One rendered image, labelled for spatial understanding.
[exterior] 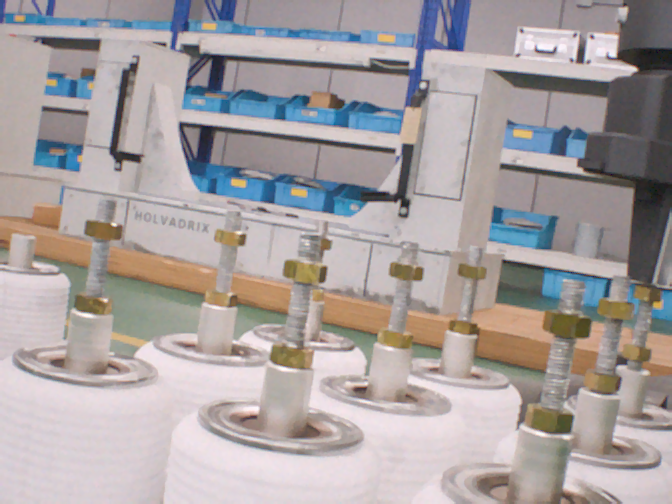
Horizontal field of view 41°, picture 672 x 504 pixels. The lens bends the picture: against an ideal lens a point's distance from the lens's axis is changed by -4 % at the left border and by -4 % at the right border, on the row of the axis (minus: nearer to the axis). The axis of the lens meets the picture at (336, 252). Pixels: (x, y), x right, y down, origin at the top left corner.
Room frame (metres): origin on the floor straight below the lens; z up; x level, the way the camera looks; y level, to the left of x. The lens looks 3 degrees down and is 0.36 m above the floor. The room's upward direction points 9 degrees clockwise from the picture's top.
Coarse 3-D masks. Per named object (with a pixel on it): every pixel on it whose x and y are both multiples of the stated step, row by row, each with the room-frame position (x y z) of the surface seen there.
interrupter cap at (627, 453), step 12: (612, 444) 0.47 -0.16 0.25; (624, 444) 0.47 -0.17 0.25; (636, 444) 0.47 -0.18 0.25; (648, 444) 0.47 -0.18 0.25; (576, 456) 0.42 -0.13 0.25; (588, 456) 0.42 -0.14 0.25; (600, 456) 0.43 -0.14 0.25; (612, 456) 0.43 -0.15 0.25; (624, 456) 0.44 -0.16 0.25; (636, 456) 0.44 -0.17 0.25; (648, 456) 0.44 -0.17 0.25; (660, 456) 0.44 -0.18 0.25; (612, 468) 0.42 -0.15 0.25; (624, 468) 0.42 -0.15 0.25; (636, 468) 0.42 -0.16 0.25; (648, 468) 0.43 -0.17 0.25
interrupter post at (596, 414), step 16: (592, 400) 0.45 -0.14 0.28; (608, 400) 0.45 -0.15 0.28; (576, 416) 0.46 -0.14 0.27; (592, 416) 0.45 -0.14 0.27; (608, 416) 0.45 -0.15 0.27; (576, 432) 0.45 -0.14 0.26; (592, 432) 0.45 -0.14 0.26; (608, 432) 0.45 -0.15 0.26; (576, 448) 0.45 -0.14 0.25; (592, 448) 0.45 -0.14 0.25; (608, 448) 0.45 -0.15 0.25
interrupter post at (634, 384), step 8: (616, 368) 0.57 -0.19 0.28; (624, 368) 0.56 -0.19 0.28; (624, 376) 0.56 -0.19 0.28; (632, 376) 0.55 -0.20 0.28; (640, 376) 0.55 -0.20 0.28; (648, 376) 0.56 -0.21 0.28; (624, 384) 0.56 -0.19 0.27; (632, 384) 0.55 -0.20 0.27; (640, 384) 0.55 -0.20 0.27; (616, 392) 0.56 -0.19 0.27; (624, 392) 0.55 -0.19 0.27; (632, 392) 0.55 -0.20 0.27; (640, 392) 0.55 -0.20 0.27; (624, 400) 0.55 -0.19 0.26; (632, 400) 0.55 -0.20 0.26; (640, 400) 0.55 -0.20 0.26; (624, 408) 0.55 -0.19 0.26; (632, 408) 0.55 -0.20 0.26; (640, 408) 0.56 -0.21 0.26; (624, 416) 0.55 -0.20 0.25; (632, 416) 0.55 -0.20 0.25; (640, 416) 0.56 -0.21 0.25
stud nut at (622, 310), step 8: (600, 304) 0.46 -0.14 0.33; (608, 304) 0.45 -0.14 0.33; (616, 304) 0.45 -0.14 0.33; (624, 304) 0.45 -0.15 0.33; (632, 304) 0.45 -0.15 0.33; (600, 312) 0.46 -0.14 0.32; (608, 312) 0.45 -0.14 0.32; (616, 312) 0.45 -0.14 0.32; (624, 312) 0.45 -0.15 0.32; (632, 312) 0.45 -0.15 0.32
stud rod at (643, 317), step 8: (656, 280) 0.56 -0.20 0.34; (640, 304) 0.56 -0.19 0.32; (648, 304) 0.56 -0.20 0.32; (640, 312) 0.56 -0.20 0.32; (648, 312) 0.56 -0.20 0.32; (640, 320) 0.56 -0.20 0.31; (648, 320) 0.56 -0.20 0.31; (640, 328) 0.56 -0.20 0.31; (640, 336) 0.56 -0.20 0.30; (632, 344) 0.56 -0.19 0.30; (640, 344) 0.56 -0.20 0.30; (632, 360) 0.56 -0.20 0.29; (632, 368) 0.56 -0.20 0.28; (640, 368) 0.56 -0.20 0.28
